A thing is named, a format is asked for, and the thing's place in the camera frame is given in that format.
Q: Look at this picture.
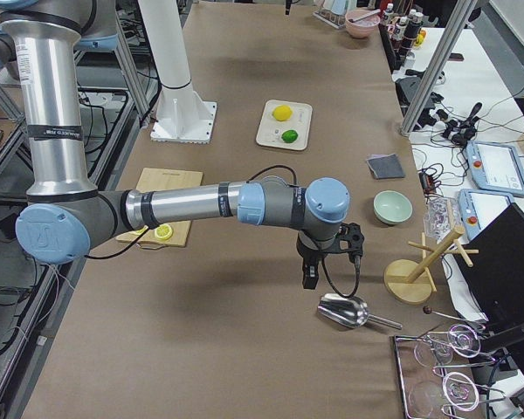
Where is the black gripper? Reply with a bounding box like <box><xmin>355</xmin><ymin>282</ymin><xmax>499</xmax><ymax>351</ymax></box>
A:
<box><xmin>296</xmin><ymin>223</ymin><xmax>364</xmax><ymax>289</ymax></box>

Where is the yellow lemon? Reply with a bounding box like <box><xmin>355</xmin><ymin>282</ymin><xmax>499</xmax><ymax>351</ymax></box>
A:
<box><xmin>272</xmin><ymin>105</ymin><xmax>293</xmax><ymax>121</ymax></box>

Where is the green lime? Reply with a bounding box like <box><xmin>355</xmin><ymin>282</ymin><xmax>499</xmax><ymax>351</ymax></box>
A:
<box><xmin>281</xmin><ymin>129</ymin><xmax>299</xmax><ymax>144</ymax></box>

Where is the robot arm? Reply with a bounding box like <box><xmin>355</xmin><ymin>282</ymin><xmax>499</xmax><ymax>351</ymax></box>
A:
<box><xmin>0</xmin><ymin>1</ymin><xmax>364</xmax><ymax>289</ymax></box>

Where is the white rabbit tray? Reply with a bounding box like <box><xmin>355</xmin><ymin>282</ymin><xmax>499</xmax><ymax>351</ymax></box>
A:
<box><xmin>256</xmin><ymin>100</ymin><xmax>313</xmax><ymax>151</ymax></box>

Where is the blue cup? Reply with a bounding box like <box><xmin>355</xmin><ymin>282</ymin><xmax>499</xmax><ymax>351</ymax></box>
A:
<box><xmin>329</xmin><ymin>0</ymin><xmax>349</xmax><ymax>16</ymax></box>

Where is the metal scoop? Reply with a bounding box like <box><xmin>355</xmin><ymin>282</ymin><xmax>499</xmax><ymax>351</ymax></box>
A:
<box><xmin>317</xmin><ymin>293</ymin><xmax>403</xmax><ymax>330</ymax></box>

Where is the pink bowl of ice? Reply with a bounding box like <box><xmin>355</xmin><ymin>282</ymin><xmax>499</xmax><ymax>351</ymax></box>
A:
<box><xmin>345</xmin><ymin>9</ymin><xmax>381</xmax><ymax>38</ymax></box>

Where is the wooden stand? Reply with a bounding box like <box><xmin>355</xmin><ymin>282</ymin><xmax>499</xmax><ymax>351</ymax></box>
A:
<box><xmin>383</xmin><ymin>225</ymin><xmax>479</xmax><ymax>305</ymax></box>

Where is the mint green bowl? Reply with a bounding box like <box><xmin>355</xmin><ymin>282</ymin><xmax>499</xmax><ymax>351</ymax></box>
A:
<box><xmin>373</xmin><ymin>190</ymin><xmax>413</xmax><ymax>225</ymax></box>

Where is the grey cloth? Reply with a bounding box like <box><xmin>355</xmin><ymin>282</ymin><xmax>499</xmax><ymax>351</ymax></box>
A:
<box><xmin>366</xmin><ymin>154</ymin><xmax>405</xmax><ymax>180</ymax></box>

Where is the lemon slice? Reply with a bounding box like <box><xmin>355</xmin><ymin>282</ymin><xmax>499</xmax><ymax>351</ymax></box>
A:
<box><xmin>154</xmin><ymin>223</ymin><xmax>174</xmax><ymax>241</ymax></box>

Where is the lemon half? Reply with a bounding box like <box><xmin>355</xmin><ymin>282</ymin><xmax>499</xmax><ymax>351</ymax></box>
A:
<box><xmin>128</xmin><ymin>226</ymin><xmax>149</xmax><ymax>237</ymax></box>

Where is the teach pendant tablet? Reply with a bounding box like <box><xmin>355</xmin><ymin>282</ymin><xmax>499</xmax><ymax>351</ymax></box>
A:
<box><xmin>458</xmin><ymin>189</ymin><xmax>514</xmax><ymax>240</ymax></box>
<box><xmin>465</xmin><ymin>141</ymin><xmax>524</xmax><ymax>197</ymax></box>

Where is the bamboo cutting board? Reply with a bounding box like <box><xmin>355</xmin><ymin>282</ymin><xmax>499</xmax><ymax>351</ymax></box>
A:
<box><xmin>136</xmin><ymin>168</ymin><xmax>203</xmax><ymax>250</ymax></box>

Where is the black monitor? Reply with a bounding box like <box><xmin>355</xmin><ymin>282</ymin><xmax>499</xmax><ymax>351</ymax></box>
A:
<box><xmin>462</xmin><ymin>203</ymin><xmax>524</xmax><ymax>330</ymax></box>

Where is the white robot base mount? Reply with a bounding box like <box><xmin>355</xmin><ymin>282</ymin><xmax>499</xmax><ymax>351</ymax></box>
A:
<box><xmin>139</xmin><ymin>0</ymin><xmax>217</xmax><ymax>144</ymax></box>

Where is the aluminium frame post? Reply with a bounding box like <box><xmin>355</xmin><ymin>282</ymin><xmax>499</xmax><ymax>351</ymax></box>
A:
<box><xmin>400</xmin><ymin>0</ymin><xmax>477</xmax><ymax>137</ymax></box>

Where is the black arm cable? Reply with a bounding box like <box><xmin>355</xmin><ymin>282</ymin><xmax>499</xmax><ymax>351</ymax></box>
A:
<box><xmin>82</xmin><ymin>163</ymin><xmax>362</xmax><ymax>300</ymax></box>

